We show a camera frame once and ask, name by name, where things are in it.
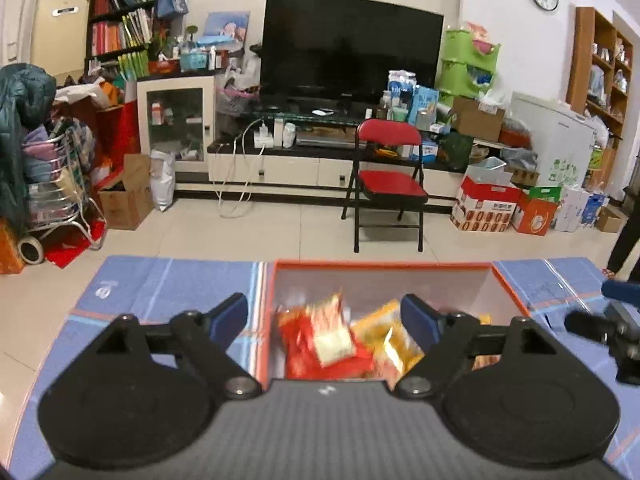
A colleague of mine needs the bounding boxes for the dark bookshelf with books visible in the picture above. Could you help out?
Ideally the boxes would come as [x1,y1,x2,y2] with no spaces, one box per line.
[84,0,167,77]

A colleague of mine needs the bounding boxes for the red white carton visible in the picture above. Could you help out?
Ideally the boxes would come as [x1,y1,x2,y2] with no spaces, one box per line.
[449,176,524,234]

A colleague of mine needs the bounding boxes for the orange cardboard box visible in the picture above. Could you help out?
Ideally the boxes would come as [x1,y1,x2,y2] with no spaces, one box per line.
[255,259,532,386]

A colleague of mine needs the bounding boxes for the standing air conditioner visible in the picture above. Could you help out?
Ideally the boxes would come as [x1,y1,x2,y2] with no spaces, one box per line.
[30,0,97,75]

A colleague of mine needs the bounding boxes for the white chest freezer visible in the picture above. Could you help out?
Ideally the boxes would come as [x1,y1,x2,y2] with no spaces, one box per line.
[509,91,602,187]

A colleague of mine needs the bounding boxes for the red folding chair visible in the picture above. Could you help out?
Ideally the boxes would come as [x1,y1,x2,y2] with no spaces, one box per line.
[341,118,430,254]

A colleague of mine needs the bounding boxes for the wooden open shelf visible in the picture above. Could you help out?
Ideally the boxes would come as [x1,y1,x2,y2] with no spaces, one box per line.
[567,6,635,142]

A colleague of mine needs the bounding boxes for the large brown cardboard box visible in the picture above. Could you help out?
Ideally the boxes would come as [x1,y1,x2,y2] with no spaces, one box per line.
[451,96,506,144]

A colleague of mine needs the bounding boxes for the green plastic drawer tower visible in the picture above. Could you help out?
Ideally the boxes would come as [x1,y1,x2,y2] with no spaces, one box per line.
[434,27,502,102]

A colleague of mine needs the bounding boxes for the black white tv stand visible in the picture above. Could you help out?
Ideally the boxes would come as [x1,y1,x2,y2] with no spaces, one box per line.
[206,109,468,197]

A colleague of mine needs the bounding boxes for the small blue carton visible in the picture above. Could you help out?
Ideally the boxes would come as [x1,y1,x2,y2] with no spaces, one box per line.
[582,192,609,229]

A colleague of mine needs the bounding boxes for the white box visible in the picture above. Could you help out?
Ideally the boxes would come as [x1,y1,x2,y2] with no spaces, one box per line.
[553,183,592,233]

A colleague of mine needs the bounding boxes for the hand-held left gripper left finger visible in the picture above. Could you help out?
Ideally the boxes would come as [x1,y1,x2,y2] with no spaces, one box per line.
[87,292,262,401]

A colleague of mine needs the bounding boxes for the small brown cardboard box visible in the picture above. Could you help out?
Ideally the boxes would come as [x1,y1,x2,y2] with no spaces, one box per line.
[597,205,629,234]

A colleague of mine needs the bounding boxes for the white power strip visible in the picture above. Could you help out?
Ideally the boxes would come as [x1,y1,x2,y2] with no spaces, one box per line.
[253,120,275,149]

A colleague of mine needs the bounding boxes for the red paper bag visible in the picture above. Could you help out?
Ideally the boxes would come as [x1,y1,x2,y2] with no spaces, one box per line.
[95,99,142,173]

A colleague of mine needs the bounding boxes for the white plastic sack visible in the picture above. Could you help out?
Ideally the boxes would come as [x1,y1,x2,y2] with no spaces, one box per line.
[149,148,177,212]

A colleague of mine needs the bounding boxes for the dark green down jacket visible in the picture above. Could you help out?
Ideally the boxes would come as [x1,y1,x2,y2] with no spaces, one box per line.
[0,63,57,233]

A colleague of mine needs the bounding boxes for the open brown cardboard box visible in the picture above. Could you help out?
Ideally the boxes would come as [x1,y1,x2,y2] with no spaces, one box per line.
[97,153,154,231]

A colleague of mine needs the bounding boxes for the red snack packet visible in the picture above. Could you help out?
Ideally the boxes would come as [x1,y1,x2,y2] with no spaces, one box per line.
[278,305,377,381]

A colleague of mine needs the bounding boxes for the metal wire cart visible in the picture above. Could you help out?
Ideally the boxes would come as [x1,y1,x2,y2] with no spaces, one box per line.
[22,117,107,252]

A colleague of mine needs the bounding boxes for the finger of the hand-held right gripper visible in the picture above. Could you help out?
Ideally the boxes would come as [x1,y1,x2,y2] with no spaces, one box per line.
[602,280,640,306]
[565,310,616,343]

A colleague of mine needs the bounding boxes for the black television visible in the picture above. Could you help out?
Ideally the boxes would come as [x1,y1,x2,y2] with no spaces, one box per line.
[260,0,445,107]

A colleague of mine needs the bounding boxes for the white cables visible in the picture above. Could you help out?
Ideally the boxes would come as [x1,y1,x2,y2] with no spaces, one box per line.
[214,119,264,219]

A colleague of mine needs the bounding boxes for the large yellow snack packet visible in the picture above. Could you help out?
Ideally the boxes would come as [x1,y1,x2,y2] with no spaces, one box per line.
[350,300,427,377]

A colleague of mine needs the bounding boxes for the tan cracker packet red edges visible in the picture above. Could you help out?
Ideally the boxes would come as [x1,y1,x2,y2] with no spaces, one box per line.
[307,294,357,367]

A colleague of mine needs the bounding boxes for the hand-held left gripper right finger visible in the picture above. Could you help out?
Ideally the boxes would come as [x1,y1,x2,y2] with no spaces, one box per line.
[395,294,563,398]

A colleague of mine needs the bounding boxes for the orange gift box green top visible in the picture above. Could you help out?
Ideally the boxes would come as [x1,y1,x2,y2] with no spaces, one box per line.
[514,186,562,236]

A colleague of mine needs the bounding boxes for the blue picture poster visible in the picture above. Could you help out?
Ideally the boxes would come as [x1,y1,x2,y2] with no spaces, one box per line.
[204,10,250,44]

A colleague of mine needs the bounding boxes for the white glass door cabinet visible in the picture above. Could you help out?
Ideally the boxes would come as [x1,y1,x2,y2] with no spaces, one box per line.
[136,73,216,177]

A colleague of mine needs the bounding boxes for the blue checked tablecloth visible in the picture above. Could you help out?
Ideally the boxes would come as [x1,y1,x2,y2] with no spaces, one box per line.
[10,255,640,480]

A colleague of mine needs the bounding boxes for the blue white carton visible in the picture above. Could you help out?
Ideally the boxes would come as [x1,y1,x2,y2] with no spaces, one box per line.
[408,85,440,129]

